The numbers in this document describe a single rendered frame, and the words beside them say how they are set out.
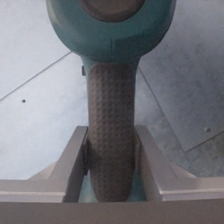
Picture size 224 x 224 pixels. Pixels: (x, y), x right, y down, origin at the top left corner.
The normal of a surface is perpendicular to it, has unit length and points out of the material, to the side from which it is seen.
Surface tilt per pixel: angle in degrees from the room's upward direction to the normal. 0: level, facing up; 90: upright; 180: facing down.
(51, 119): 90
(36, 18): 90
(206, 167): 90
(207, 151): 90
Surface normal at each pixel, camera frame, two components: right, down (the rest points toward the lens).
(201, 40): 0.01, 0.26
